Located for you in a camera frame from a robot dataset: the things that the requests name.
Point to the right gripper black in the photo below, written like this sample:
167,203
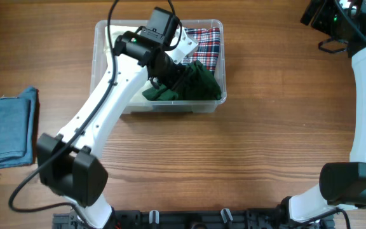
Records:
328,7

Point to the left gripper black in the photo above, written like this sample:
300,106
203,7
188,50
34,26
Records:
173,79

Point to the green cloth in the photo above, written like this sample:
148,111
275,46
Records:
198,84

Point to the clear plastic storage container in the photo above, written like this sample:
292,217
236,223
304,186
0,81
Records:
137,104

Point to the red plaid cloth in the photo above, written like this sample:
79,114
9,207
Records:
208,47

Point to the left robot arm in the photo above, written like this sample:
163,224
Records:
69,162

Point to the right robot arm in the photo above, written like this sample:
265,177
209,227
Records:
342,185

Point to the folded blue denim jeans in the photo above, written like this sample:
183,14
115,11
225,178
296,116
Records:
16,128

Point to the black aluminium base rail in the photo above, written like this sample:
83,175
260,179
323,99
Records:
247,219

